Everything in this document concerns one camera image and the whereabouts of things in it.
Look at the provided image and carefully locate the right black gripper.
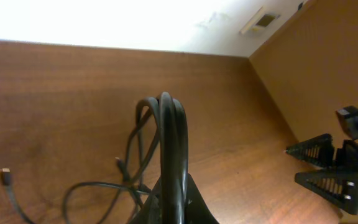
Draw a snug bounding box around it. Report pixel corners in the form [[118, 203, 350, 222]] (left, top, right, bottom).
[[285, 133, 358, 215]]

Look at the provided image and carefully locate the thin black cable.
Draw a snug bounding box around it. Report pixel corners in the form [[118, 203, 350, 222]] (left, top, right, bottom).
[[0, 105, 161, 224]]

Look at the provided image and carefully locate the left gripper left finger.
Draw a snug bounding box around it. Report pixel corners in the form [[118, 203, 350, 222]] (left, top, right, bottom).
[[129, 179, 162, 224]]

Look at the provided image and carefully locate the thick black cable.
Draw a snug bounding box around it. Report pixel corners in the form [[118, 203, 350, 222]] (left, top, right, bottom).
[[134, 91, 190, 224]]

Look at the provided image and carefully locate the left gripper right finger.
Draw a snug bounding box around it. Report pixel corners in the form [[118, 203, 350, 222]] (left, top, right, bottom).
[[185, 174, 219, 224]]

